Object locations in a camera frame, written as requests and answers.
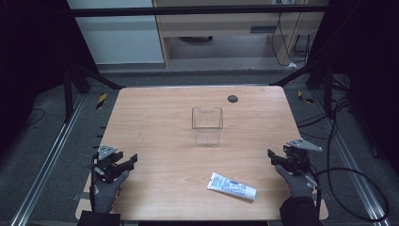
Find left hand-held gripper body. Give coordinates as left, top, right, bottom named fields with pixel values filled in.
left=91, top=143, right=126, bottom=184

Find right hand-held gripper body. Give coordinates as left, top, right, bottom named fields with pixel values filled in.
left=282, top=137, right=324, bottom=175

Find white toothpaste tube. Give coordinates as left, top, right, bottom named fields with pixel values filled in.
left=206, top=171, right=258, bottom=202

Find clear plastic container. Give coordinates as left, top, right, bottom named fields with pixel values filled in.
left=191, top=106, right=224, bottom=146

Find person's right hand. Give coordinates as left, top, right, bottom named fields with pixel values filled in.
left=274, top=164, right=316, bottom=199

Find yellow black hazard tape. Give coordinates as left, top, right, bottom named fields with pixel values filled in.
left=296, top=89, right=315, bottom=105
left=95, top=92, right=108, bottom=110

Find white cabinet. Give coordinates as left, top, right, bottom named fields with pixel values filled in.
left=66, top=0, right=166, bottom=66

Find light wooden desk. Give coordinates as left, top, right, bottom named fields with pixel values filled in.
left=152, top=0, right=330, bottom=69

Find aluminium floor rail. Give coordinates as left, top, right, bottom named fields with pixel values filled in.
left=311, top=89, right=393, bottom=226
left=8, top=93, right=87, bottom=226

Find black metal frame stand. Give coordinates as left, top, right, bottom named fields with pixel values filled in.
left=270, top=55, right=336, bottom=119
left=61, top=57, right=126, bottom=124

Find thin black floor cable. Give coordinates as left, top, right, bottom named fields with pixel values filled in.
left=24, top=107, right=45, bottom=127

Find black looping gripper cable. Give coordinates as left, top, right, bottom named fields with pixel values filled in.
left=312, top=167, right=391, bottom=222

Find black hanging desk cables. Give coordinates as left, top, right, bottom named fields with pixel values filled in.
left=270, top=11, right=312, bottom=68

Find black horizontal frame bar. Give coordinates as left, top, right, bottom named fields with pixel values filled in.
left=69, top=4, right=329, bottom=19

